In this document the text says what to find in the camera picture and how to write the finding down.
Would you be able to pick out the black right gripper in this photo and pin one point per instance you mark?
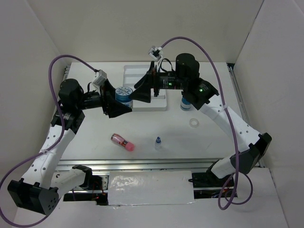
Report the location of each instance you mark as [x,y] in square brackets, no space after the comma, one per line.
[143,93]

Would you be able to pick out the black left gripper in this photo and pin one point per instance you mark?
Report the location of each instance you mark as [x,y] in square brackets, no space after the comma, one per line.
[110,106]

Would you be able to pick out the blue slime jar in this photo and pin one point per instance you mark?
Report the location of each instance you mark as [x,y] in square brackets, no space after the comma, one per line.
[185,105]
[122,95]

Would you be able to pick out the pink capped glue stick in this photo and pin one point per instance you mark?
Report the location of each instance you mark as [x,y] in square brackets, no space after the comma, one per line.
[120,141]

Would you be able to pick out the small blue capped bottle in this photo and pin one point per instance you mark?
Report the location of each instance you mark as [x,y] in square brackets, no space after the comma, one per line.
[158,144]

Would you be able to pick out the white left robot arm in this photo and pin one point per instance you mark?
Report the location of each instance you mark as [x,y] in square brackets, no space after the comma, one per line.
[36,190]

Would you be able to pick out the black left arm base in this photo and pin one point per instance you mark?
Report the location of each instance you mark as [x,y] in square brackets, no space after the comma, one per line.
[76,181]

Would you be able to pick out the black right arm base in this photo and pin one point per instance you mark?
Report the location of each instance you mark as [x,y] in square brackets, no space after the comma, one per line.
[206,181]

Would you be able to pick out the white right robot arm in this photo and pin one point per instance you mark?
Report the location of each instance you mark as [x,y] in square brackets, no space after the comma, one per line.
[251,145]

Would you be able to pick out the clear tape roll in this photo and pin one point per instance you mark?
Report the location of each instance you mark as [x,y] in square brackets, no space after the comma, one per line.
[194,123]

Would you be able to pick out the white foil covered panel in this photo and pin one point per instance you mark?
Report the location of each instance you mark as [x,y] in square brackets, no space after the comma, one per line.
[150,188]

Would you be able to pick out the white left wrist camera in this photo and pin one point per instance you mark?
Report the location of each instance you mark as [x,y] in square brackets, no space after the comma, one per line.
[99,79]

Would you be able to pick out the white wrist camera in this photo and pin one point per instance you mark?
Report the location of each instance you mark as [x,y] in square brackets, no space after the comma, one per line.
[155,52]
[99,79]

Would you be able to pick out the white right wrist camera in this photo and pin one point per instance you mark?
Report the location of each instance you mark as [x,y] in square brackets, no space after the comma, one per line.
[155,52]

